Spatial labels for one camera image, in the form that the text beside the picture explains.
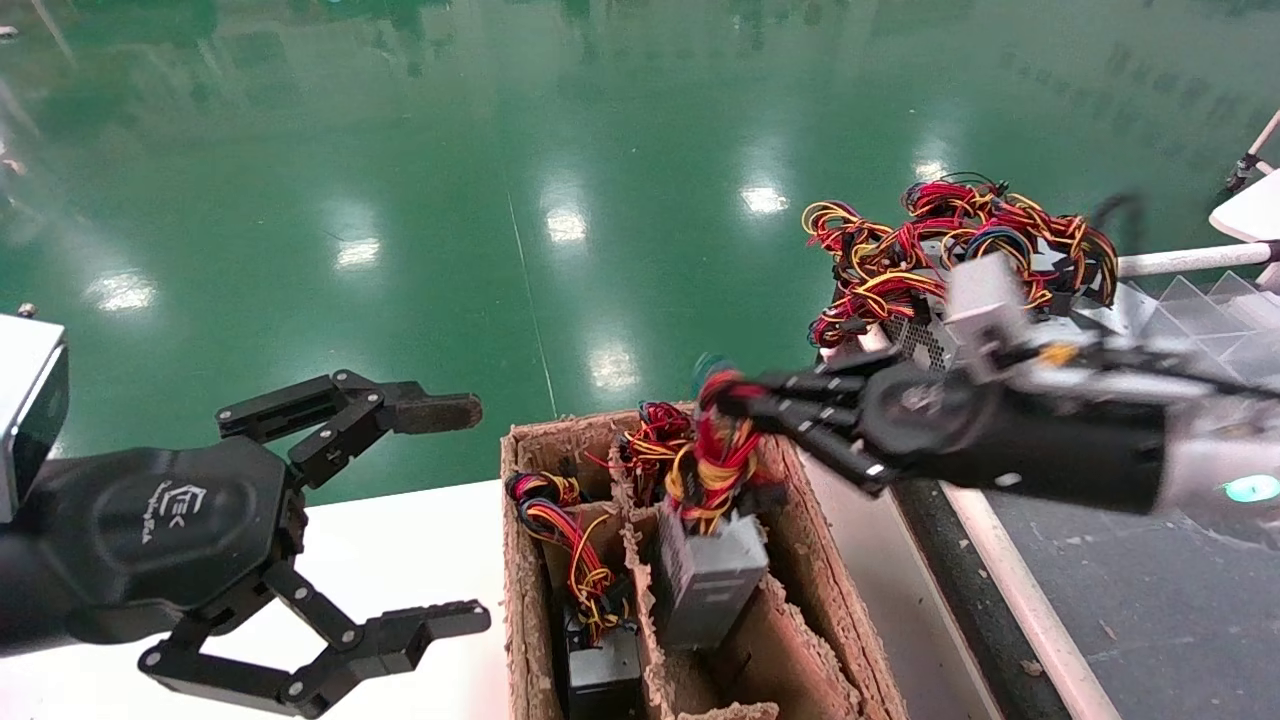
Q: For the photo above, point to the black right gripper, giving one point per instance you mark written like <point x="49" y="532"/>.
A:
<point x="925" y="420"/>

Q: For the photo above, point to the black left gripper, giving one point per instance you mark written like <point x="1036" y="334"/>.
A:
<point x="170" y="520"/>

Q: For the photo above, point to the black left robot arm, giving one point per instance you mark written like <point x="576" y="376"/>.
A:
<point x="20" y="600"/>

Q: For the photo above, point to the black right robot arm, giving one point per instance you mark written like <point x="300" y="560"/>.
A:
<point x="1080" y="450"/>

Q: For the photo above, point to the brown cardboard divider box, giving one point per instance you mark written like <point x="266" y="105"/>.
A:
<point x="800" y="620"/>

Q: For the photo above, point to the clear plastic guard panel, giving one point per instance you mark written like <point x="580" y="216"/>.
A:
<point x="1200" y="310"/>

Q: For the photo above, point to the white crossbar tube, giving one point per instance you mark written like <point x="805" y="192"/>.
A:
<point x="1190" y="260"/>

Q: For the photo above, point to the white side table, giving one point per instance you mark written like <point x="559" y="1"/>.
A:
<point x="1255" y="210"/>

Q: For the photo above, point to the white tube with black clamp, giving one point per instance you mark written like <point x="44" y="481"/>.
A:
<point x="1240" y="172"/>

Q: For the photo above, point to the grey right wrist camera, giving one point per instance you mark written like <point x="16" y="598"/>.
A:
<point x="985" y="300"/>

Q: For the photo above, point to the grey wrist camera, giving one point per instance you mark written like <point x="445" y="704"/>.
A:
<point x="985" y="300"/>
<point x="25" y="400"/>

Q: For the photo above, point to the long white rail tube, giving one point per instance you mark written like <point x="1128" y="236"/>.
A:
<point x="1030" y="610"/>

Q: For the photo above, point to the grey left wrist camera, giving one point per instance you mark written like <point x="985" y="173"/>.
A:
<point x="25" y="400"/>

